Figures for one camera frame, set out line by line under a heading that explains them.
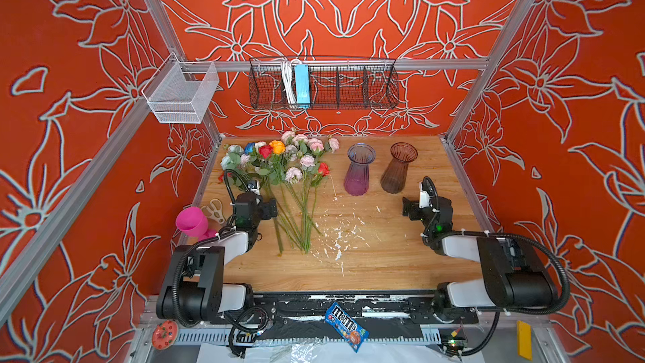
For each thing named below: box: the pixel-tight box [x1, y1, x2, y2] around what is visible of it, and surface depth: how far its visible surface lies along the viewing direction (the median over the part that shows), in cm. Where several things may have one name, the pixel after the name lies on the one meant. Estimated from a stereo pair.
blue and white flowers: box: [220, 140, 268, 171], surface depth 107 cm
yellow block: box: [516, 320, 533, 361], surface depth 70 cm
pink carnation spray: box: [280, 130, 340, 253], surface depth 102 cm
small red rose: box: [317, 162, 331, 178], surface depth 105 cm
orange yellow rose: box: [268, 139, 283, 255], surface depth 105 cm
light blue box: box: [294, 63, 311, 105], surface depth 92 cm
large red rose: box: [258, 144, 282, 256], surface depth 102 cm
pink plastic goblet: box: [175, 205, 217, 242], surface depth 78 cm
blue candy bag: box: [324, 301, 370, 353], surface depth 71 cm
